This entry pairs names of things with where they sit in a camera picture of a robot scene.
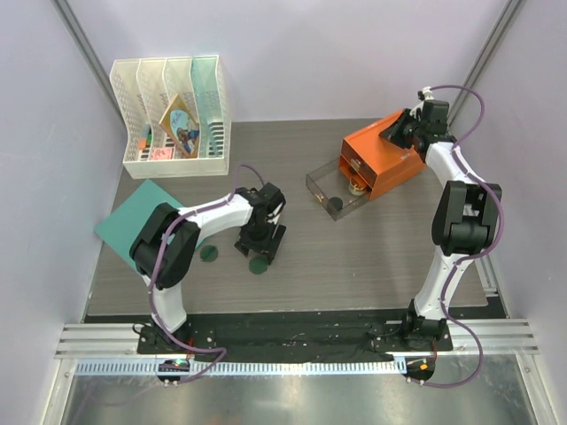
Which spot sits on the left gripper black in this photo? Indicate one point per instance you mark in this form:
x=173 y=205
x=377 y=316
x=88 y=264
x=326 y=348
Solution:
x=268 y=244

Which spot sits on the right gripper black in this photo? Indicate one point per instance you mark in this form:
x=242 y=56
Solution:
x=403 y=128

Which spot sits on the dark green round lid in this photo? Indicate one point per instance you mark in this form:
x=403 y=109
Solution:
x=258 y=265

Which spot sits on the dark green round disc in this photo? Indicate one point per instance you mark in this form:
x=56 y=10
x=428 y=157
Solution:
x=209 y=253

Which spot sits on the black round cap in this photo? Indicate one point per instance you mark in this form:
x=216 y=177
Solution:
x=336 y=203

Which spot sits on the gold compact jar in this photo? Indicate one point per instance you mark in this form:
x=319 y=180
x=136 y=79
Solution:
x=355 y=188

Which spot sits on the clear drawer gold knob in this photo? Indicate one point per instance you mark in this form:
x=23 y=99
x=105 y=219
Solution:
x=328 y=181

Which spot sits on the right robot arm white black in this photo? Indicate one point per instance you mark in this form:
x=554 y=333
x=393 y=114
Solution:
x=467 y=222

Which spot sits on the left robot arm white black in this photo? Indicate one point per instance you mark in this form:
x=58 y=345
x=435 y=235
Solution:
x=164 y=248

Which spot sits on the orange drawer box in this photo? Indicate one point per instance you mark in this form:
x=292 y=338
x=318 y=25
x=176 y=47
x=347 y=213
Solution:
x=392 y=164

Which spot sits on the pink sticky note pad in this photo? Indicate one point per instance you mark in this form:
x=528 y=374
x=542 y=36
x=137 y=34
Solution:
x=165 y=153

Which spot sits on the teal cutting mat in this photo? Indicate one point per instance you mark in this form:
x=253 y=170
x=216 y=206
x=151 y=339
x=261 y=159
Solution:
x=120 y=229

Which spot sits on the illustrated book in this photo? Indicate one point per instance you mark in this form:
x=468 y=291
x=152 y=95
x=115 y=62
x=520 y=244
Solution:
x=181 y=126

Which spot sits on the orange green markers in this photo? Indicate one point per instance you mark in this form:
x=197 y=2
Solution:
x=145 y=138

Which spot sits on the white mesh file organizer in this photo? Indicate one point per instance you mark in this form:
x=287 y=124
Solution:
x=143 y=88

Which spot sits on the teal folder in organizer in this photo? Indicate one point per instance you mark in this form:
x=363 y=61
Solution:
x=203 y=76

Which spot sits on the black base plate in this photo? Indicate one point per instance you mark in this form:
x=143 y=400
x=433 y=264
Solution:
x=245 y=335

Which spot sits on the aluminium rail frame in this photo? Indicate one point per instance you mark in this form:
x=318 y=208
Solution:
x=301 y=368

